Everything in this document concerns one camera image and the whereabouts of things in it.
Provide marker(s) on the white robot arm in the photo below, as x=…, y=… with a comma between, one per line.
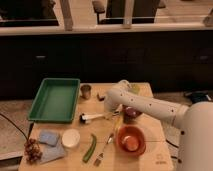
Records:
x=195, y=123

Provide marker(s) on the small metal cup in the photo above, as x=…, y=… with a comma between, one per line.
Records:
x=86, y=91

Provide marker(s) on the dark purple bowl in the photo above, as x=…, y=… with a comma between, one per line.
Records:
x=130, y=114

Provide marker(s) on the green plastic tray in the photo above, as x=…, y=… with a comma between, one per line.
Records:
x=55, y=101

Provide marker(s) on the green chili pepper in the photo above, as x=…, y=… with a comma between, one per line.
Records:
x=90, y=150

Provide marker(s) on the orange bowl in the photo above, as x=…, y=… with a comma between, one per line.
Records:
x=130, y=130

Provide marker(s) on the orange egg-shaped object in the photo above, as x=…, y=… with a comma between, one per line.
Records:
x=131, y=143

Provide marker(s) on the metal fork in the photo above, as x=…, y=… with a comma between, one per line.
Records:
x=100, y=157

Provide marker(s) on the blue sponge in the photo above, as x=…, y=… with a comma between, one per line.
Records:
x=49, y=138

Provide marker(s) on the dark chair behind counter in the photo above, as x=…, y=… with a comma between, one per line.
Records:
x=127, y=11

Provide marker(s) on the grey blue cloth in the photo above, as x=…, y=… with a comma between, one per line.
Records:
x=53, y=153

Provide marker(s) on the black device on right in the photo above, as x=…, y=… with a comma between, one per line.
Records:
x=196, y=97

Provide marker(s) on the bunch of brown grapes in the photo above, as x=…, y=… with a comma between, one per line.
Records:
x=32, y=151

